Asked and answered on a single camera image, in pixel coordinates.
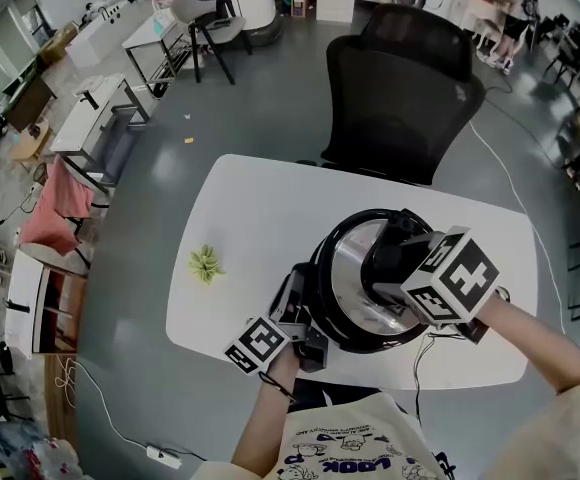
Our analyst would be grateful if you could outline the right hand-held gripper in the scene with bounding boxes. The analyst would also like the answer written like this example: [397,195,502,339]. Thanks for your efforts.
[368,225,512,346]

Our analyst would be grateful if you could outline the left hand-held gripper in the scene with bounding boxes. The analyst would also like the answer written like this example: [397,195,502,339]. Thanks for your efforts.
[223,270,331,378]

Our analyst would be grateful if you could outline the black pressure cooker pot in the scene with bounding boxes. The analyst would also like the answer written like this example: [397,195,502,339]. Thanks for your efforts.
[289,215,434,355]

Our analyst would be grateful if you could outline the pressure cooker lid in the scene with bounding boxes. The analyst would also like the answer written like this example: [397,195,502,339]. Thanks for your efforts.
[317,208,439,343]

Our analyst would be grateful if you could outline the person's left forearm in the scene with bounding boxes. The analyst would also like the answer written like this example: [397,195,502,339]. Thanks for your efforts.
[232,352,302,474]

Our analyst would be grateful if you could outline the person's right forearm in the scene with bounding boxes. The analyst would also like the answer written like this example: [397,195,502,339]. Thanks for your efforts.
[479,297,580,395]

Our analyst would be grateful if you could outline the small green succulent plant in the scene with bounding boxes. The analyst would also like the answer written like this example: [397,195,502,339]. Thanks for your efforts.
[187,245,227,286]

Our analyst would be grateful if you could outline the person's dark trousers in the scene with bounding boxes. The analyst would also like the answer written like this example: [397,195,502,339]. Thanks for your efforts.
[289,378,386,412]

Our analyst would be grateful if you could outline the black mesh office chair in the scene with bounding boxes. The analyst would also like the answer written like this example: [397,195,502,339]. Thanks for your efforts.
[319,3,487,187]

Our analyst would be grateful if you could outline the white power strip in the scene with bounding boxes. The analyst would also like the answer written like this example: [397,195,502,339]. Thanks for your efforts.
[145,445,184,470]

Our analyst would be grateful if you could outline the pink cloth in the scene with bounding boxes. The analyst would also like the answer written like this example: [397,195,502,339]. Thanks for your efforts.
[18,156,96,255]

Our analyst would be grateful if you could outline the wooden floor board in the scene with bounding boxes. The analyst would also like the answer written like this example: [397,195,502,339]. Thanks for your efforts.
[43,353,79,442]

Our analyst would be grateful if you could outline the white cabinet brown drawers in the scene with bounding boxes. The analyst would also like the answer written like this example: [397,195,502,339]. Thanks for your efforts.
[3,250,89,359]

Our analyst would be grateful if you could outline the white table grey drawer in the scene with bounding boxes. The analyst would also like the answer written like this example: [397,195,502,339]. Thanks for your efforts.
[49,73,151,197]

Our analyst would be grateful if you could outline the white vanity table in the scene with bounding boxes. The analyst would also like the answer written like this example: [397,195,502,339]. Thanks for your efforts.
[462,0,509,49]

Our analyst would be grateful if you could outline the grey chair black legs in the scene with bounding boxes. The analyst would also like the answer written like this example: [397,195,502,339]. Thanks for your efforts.
[169,0,254,85]

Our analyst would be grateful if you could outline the pile of plastic bags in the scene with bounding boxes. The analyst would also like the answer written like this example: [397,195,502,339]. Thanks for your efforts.
[0,417,81,480]

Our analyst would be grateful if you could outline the brown wooden desk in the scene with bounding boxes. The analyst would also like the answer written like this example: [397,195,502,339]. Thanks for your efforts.
[2,70,56,132]

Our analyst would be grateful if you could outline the long white counter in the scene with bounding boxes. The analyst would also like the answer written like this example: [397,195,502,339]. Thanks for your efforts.
[64,0,139,69]

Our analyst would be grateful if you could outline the cardboard box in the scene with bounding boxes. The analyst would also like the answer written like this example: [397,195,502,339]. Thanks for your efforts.
[38,22,80,64]

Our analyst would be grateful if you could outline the left hand-held gripper cable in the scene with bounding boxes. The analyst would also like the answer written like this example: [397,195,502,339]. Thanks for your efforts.
[257,371,297,405]

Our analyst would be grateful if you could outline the hand-held gripper cable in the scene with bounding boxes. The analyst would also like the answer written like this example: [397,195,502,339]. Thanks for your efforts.
[412,331,464,425]
[257,371,297,405]

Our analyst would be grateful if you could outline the right hand-held gripper cable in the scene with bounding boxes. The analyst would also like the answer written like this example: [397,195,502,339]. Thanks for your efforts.
[412,331,464,425]

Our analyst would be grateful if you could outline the black floor cable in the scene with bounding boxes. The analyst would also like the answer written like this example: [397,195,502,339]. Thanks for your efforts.
[483,75,557,169]

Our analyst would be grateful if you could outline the white cable with tangle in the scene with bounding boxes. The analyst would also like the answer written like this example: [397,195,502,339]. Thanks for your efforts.
[54,357,151,452]

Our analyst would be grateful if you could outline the white table wire shelf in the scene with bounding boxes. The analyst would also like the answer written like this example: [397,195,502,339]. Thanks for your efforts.
[122,10,196,100]

